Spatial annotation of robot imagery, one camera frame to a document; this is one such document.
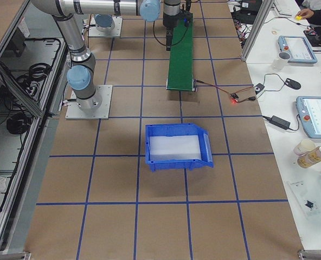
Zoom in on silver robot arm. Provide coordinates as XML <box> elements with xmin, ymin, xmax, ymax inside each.
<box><xmin>139</xmin><ymin>0</ymin><xmax>181</xmax><ymax>51</ymax></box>
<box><xmin>32</xmin><ymin>1</ymin><xmax>161</xmax><ymax>110</ymax></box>

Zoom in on teach pendant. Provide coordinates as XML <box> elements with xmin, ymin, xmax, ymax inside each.
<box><xmin>296</xmin><ymin>96</ymin><xmax>321</xmax><ymax>139</ymax></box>
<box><xmin>278</xmin><ymin>36</ymin><xmax>317</xmax><ymax>64</ymax></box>

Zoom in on green conveyor belt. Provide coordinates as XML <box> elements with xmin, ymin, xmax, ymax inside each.
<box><xmin>166</xmin><ymin>13</ymin><xmax>195</xmax><ymax>92</ymax></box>

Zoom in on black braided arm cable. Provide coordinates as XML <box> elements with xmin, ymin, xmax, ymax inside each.
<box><xmin>152</xmin><ymin>21</ymin><xmax>190</xmax><ymax>49</ymax></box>

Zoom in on paper cup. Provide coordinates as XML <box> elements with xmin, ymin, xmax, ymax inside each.
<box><xmin>293</xmin><ymin>139</ymin><xmax>316</xmax><ymax>155</ymax></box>

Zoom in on beverage can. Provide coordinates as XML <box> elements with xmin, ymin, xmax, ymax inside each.
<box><xmin>297</xmin><ymin>146</ymin><xmax>321</xmax><ymax>168</ymax></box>

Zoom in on white foam pad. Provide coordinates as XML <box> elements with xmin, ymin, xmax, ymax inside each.
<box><xmin>149</xmin><ymin>135</ymin><xmax>201</xmax><ymax>161</ymax></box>

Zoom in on aluminium frame post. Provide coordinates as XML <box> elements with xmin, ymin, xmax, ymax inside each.
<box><xmin>241</xmin><ymin>0</ymin><xmax>274</xmax><ymax>62</ymax></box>

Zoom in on black computer mouse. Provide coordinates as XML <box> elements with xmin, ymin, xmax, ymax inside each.
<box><xmin>285</xmin><ymin>78</ymin><xmax>301</xmax><ymax>90</ymax></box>

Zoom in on person hand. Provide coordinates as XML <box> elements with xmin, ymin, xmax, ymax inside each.
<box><xmin>296</xmin><ymin>8</ymin><xmax>314</xmax><ymax>20</ymax></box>

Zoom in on black speed controller knob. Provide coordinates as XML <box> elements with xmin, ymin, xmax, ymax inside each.
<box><xmin>254</xmin><ymin>83</ymin><xmax>265</xmax><ymax>95</ymax></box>

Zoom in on upper teach pendant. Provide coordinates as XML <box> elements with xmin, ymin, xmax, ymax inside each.
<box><xmin>278</xmin><ymin>36</ymin><xmax>317</xmax><ymax>64</ymax></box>

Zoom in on lower teach pendant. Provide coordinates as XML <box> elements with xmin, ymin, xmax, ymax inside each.
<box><xmin>296</xmin><ymin>96</ymin><xmax>321</xmax><ymax>139</ymax></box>

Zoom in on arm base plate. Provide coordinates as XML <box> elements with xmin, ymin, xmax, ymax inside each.
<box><xmin>88</xmin><ymin>15</ymin><xmax>123</xmax><ymax>38</ymax></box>
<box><xmin>65</xmin><ymin>85</ymin><xmax>113</xmax><ymax>120</ymax></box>

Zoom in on white cup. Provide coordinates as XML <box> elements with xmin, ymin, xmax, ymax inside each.
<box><xmin>272</xmin><ymin>51</ymin><xmax>291</xmax><ymax>71</ymax></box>

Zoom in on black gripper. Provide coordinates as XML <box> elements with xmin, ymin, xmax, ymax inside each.
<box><xmin>165</xmin><ymin>28</ymin><xmax>174</xmax><ymax>51</ymax></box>

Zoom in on red black conveyor cable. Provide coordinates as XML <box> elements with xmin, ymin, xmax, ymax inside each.
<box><xmin>194</xmin><ymin>79</ymin><xmax>256</xmax><ymax>104</ymax></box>

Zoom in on black power adapter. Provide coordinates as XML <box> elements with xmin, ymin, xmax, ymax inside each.
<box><xmin>269</xmin><ymin>115</ymin><xmax>290</xmax><ymax>130</ymax></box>

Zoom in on blue plastic bin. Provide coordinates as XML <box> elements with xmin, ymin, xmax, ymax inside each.
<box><xmin>145</xmin><ymin>123</ymin><xmax>214</xmax><ymax>172</ymax></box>

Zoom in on small sensor board red LED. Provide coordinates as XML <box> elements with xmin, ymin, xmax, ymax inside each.
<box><xmin>230</xmin><ymin>93</ymin><xmax>239</xmax><ymax>103</ymax></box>

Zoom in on clear plastic bag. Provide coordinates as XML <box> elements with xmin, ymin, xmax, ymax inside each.
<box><xmin>285</xmin><ymin>178</ymin><xmax>321</xmax><ymax>222</ymax></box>

